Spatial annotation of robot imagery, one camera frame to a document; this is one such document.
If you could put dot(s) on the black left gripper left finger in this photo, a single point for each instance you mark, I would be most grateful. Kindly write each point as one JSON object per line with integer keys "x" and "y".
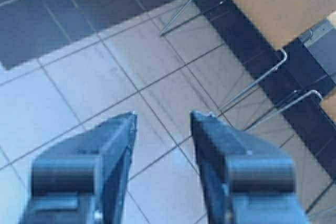
{"x": 83, "y": 179}

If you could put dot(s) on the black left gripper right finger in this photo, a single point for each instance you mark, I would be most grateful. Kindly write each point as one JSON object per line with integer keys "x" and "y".
{"x": 245, "y": 179}

